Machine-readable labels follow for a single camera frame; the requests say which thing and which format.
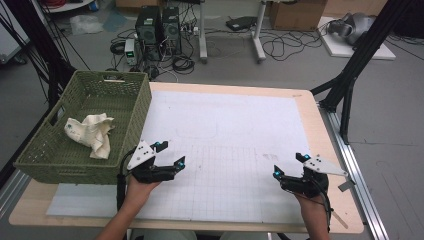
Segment aluminium rail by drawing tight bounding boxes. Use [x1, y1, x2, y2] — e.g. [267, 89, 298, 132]
[318, 103, 390, 240]

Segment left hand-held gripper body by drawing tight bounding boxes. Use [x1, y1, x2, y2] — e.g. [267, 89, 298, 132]
[126, 140, 176, 184]

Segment brown cardboard box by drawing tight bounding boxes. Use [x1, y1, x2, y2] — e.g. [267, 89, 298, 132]
[269, 0, 329, 32]

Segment black metal stand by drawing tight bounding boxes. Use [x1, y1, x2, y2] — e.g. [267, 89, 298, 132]
[309, 0, 414, 145]
[0, 0, 78, 109]

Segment black floor cable tangle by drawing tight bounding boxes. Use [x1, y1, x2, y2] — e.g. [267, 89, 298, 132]
[259, 28, 324, 62]

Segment white desk frame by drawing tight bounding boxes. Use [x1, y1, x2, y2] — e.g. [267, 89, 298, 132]
[198, 0, 268, 64]

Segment person's left hand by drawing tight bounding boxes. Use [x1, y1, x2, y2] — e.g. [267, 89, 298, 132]
[123, 174, 162, 209]

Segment grey tape piece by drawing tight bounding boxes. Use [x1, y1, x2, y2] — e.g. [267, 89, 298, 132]
[337, 179, 357, 193]

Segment person's right hand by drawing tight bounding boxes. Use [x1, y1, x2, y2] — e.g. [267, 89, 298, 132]
[294, 191, 332, 219]

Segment white grid mat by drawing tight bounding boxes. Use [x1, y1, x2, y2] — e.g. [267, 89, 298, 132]
[45, 89, 333, 226]

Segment black computer tower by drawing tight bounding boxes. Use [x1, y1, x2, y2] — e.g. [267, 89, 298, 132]
[161, 6, 183, 56]
[134, 5, 163, 46]

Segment white floor board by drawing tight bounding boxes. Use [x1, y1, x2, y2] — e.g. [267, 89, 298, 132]
[318, 16, 397, 61]

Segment green woven basket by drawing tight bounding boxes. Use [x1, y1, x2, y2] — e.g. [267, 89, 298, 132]
[13, 69, 153, 186]

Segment clear plastic bag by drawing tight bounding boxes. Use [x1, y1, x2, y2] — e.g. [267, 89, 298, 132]
[69, 14, 104, 36]

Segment cream printed cloth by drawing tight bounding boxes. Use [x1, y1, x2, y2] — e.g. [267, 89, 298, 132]
[63, 112, 116, 160]

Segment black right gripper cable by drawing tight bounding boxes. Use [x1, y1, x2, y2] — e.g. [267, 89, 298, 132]
[311, 178, 334, 233]

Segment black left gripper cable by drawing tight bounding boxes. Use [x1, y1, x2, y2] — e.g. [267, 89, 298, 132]
[115, 148, 138, 212]

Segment coiled black cable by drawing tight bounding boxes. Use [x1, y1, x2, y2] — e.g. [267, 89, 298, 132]
[171, 54, 196, 75]

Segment black flat device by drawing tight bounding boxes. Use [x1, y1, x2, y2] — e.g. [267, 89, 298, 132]
[225, 15, 258, 32]

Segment small grey power supply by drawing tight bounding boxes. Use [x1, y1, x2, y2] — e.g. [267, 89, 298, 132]
[124, 38, 139, 67]

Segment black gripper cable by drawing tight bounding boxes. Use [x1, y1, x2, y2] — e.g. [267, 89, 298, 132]
[115, 148, 138, 212]
[311, 178, 334, 233]

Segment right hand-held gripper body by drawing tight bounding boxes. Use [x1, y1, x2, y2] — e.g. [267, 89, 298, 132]
[281, 154, 350, 198]

